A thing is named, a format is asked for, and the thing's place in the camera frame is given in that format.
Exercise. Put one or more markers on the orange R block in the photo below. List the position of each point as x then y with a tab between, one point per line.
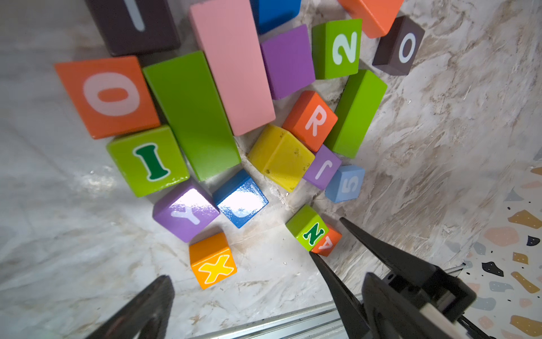
311	120

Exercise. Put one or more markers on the plain yellow block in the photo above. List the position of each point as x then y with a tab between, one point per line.
281	157

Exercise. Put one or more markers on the purple J block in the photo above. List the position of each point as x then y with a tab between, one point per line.
323	168

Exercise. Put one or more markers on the long orange block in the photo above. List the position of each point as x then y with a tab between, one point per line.
377	15

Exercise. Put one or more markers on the long green block left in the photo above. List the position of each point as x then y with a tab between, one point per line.
185	89

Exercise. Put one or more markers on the blue 9 block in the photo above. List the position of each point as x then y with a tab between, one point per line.
240	198

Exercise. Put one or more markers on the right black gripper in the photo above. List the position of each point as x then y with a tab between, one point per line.
416	280

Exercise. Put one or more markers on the orange 0 block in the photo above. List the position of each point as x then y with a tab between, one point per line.
110	95

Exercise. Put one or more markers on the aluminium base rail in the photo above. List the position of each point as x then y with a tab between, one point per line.
320	321

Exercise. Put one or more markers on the long green block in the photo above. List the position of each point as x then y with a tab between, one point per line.
185	89
360	100

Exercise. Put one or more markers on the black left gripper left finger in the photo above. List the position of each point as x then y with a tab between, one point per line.
145	316

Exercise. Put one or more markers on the plain purple block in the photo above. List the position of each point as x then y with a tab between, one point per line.
288	62

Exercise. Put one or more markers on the long green block right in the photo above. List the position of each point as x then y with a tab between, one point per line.
360	100

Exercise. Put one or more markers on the green I block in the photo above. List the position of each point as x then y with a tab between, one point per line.
149	161

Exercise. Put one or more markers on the light blue 5 block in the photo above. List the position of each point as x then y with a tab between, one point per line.
345	184

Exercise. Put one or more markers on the plain blue block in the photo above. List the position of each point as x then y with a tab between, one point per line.
269	14

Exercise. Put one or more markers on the orange X block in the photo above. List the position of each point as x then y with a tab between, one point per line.
212	260

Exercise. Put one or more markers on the purple Y block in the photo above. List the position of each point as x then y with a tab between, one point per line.
186	210

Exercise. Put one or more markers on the green N block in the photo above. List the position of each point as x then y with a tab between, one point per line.
307	227

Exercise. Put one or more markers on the dark brown I block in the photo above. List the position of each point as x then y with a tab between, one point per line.
134	27

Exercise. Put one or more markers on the green 2 block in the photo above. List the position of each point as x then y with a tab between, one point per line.
336	48

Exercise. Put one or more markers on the dark brown O block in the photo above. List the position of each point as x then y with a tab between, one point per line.
397	50

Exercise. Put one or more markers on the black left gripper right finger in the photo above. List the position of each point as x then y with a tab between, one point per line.
392	316

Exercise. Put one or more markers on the orange A block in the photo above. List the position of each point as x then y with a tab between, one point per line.
328	242

